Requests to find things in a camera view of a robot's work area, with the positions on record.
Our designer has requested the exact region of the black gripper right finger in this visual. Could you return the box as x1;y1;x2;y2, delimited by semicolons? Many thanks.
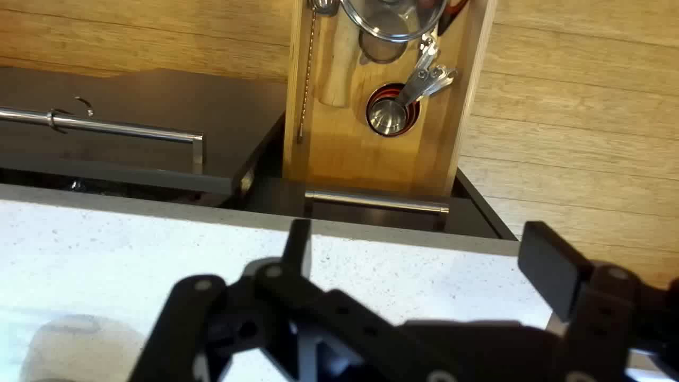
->
518;220;593;320

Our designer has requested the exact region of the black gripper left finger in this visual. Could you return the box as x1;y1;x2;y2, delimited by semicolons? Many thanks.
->
281;218;312;277

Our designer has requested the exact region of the open wooden drawer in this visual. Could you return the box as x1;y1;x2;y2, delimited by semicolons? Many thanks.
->
281;0;499;215

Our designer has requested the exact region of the steel measuring cups set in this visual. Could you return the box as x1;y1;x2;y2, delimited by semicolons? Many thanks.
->
366;40;456;137

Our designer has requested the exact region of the dark dishwasher door with handle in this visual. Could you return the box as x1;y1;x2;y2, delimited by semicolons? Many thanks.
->
0;68;285;206

